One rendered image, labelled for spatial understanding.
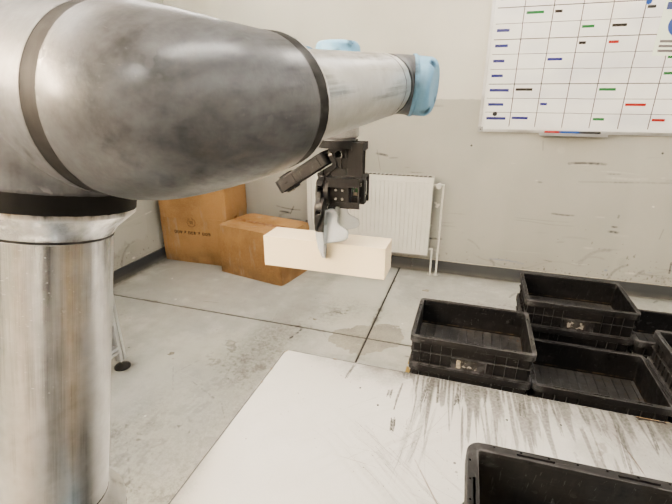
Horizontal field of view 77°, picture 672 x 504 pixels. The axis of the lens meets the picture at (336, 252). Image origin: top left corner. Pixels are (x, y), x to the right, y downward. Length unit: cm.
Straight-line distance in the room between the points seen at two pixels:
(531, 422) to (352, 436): 39
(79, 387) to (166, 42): 26
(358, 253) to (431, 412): 43
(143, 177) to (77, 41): 7
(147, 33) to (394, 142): 311
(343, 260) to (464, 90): 259
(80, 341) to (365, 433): 70
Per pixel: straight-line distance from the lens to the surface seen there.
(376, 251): 75
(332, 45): 72
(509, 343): 173
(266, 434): 97
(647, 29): 339
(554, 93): 328
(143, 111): 24
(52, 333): 36
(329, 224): 76
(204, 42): 26
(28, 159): 31
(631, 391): 188
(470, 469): 61
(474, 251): 346
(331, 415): 100
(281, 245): 81
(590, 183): 340
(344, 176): 75
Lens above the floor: 137
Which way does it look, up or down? 21 degrees down
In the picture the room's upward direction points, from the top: straight up
